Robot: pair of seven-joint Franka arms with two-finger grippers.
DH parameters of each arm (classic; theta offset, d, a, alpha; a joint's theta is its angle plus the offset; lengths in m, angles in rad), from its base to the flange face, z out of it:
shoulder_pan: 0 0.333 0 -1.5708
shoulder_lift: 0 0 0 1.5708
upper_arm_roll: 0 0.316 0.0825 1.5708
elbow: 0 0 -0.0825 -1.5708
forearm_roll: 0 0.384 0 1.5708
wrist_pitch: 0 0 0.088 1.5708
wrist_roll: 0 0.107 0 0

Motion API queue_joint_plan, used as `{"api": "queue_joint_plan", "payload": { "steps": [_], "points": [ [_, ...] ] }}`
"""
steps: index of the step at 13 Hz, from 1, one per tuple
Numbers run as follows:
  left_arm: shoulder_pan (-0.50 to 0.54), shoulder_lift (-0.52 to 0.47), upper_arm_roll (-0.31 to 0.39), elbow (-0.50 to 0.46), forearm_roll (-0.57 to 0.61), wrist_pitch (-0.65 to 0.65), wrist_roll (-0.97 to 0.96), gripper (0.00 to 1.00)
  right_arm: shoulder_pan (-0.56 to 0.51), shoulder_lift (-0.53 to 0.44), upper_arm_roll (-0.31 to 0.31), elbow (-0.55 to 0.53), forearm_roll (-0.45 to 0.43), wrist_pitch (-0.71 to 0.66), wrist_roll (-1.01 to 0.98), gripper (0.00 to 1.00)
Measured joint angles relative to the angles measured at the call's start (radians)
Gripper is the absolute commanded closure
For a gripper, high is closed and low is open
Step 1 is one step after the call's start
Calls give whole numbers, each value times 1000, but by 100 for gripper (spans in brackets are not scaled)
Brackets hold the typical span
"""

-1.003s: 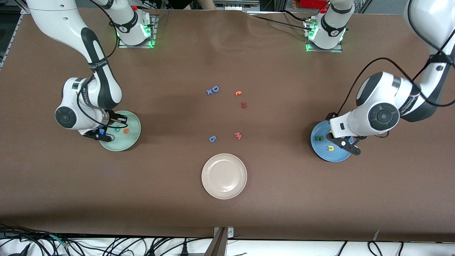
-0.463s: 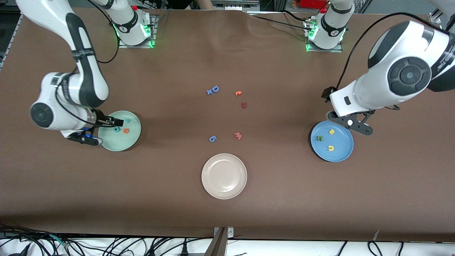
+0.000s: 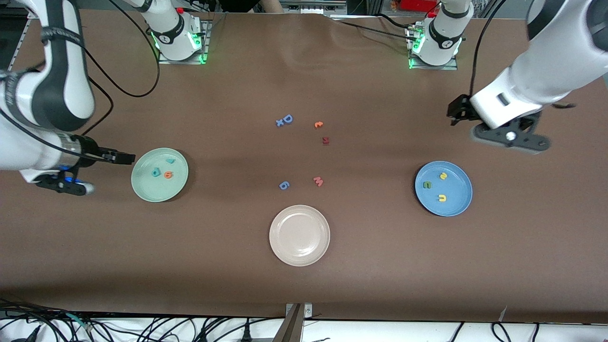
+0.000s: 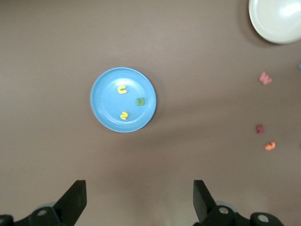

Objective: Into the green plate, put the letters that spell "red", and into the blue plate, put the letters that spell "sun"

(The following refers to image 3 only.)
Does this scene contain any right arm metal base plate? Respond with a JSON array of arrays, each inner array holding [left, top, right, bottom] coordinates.
[[158, 19, 212, 65]]

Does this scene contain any light green round plate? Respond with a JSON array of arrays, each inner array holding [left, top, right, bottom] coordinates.
[[131, 148, 189, 203]]

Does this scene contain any blue round plate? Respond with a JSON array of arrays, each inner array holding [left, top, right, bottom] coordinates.
[[415, 161, 473, 217]]

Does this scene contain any beige round plate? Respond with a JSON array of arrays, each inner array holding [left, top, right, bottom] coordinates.
[[269, 205, 331, 267]]

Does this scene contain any red box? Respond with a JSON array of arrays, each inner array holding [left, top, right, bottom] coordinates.
[[401, 0, 437, 12]]

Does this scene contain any brown table cover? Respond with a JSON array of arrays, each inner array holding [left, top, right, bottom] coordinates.
[[0, 9, 608, 324]]

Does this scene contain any black cable on table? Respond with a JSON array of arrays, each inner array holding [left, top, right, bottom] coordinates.
[[331, 14, 418, 41]]

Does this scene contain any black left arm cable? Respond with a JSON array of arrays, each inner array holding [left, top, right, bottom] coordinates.
[[469, 0, 504, 98]]

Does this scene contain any metal rail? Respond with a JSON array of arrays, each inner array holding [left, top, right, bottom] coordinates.
[[283, 0, 347, 15]]

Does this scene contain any aluminium camera post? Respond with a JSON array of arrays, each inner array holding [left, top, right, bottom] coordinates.
[[273, 303, 314, 342]]

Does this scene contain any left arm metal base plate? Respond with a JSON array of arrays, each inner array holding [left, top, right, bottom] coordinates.
[[408, 23, 459, 71]]

